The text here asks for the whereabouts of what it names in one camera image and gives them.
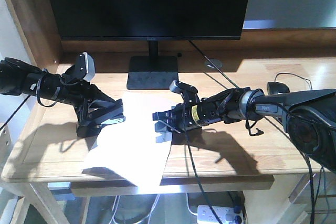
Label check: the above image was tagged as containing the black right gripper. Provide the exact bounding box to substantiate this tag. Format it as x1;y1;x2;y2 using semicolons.
152;89;248;134

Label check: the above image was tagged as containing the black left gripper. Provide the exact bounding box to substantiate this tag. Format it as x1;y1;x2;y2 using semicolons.
36;66;124;125

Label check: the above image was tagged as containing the white paper sheet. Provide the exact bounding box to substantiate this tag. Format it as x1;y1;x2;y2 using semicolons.
83;92;176;188

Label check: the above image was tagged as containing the black orange stapler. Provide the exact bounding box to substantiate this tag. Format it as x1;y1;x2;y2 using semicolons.
76;116;125;138

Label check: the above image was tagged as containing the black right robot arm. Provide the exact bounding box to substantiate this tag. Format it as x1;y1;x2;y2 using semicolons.
152;88;335;172

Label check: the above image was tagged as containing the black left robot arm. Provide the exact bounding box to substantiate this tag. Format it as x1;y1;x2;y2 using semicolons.
1;54;125;129

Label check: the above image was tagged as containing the wooden desk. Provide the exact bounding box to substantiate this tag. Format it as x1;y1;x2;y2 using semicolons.
2;0;335;223

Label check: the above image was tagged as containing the white power strip under desk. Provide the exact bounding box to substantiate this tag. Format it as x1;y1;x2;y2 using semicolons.
196;204;244;223

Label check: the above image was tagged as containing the black computer mouse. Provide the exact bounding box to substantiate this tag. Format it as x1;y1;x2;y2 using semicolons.
267;81;290;95

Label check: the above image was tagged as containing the black computer monitor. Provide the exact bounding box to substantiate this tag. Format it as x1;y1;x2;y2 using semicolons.
50;0;248;90

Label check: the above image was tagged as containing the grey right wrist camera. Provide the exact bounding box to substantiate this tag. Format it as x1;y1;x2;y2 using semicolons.
169;80;198;94

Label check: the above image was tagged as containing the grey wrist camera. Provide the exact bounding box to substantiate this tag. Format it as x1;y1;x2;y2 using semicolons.
169;80;198;94
75;52;96;82

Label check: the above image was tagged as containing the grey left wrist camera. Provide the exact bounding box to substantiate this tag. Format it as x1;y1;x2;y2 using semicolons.
75;52;96;82

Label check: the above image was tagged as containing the black monitor cable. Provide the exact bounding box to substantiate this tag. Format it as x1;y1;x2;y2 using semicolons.
188;40;241;90

